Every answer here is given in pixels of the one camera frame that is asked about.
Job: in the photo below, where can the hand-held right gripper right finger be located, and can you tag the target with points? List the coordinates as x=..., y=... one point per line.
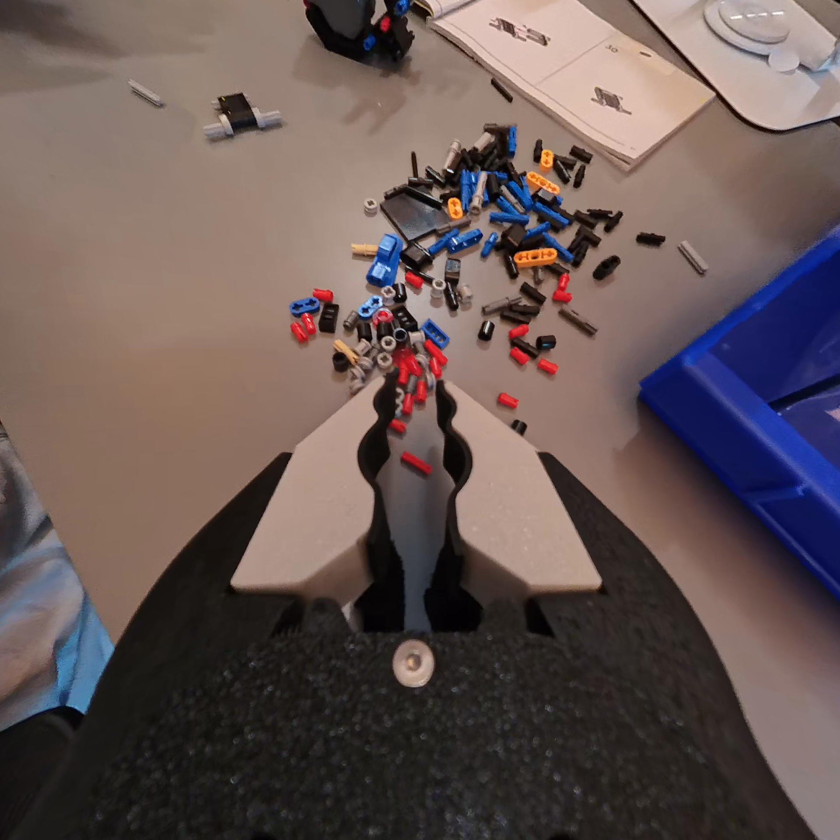
x=522, y=518

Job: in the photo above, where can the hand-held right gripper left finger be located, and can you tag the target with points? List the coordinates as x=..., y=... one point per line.
x=308, y=518

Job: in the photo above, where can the red lego pin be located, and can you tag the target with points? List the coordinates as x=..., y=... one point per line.
x=417, y=463

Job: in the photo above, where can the pile of blue black lego pins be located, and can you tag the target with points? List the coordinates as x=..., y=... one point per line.
x=512, y=220

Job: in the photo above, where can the small black grey lego assembly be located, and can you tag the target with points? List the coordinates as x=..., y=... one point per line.
x=237, y=105

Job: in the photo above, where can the lego instruction booklet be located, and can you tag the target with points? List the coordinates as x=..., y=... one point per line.
x=577, y=72

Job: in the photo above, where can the grey black lego chassis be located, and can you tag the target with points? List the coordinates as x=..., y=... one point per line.
x=348, y=26

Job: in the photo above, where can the black lego connector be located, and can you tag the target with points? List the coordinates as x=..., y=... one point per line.
x=607, y=266

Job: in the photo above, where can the tan lego pin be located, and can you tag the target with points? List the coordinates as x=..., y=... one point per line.
x=364, y=248

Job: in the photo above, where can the light grey lego axle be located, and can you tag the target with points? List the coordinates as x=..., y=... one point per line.
x=145, y=92
x=693, y=256

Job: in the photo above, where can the black flat lego panel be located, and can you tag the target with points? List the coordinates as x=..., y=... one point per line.
x=410, y=216

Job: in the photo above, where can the blue plastic bin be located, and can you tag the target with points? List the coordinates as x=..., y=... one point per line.
x=735, y=420

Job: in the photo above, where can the person's light grey trousers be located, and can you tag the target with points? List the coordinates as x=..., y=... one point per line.
x=39, y=590

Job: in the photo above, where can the wooden white document stand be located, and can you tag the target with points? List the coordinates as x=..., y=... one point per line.
x=774, y=105

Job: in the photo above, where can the blue lego bracket piece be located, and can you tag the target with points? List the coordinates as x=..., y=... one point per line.
x=384, y=262

